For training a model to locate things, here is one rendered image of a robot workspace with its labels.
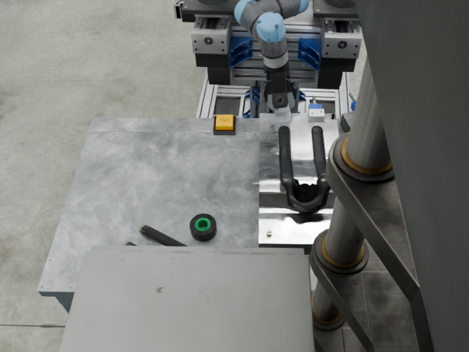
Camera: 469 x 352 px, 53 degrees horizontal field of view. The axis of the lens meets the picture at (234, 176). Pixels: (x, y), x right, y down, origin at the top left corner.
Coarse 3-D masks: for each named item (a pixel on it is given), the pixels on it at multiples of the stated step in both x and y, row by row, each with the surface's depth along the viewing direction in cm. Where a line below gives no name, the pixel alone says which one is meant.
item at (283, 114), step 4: (288, 104) 157; (276, 108) 157; (280, 108) 156; (284, 108) 156; (288, 108) 156; (276, 112) 156; (280, 112) 156; (284, 112) 156; (288, 112) 156; (276, 116) 157; (280, 116) 157; (284, 116) 157; (288, 116) 157; (276, 120) 159; (280, 120) 159; (284, 120) 159; (288, 120) 159
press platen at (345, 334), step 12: (312, 300) 103; (324, 324) 100; (336, 324) 100; (324, 336) 99; (336, 336) 99; (348, 336) 98; (324, 348) 97; (336, 348) 97; (348, 348) 97; (360, 348) 97
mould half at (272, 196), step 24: (264, 120) 161; (264, 144) 155; (264, 168) 145; (312, 168) 144; (264, 192) 136; (264, 216) 140; (288, 216) 139; (312, 216) 139; (264, 240) 134; (288, 240) 134; (312, 240) 134
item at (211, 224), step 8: (200, 216) 144; (208, 216) 143; (192, 224) 142; (200, 224) 144; (208, 224) 142; (192, 232) 140; (200, 232) 140; (208, 232) 140; (200, 240) 141; (208, 240) 142
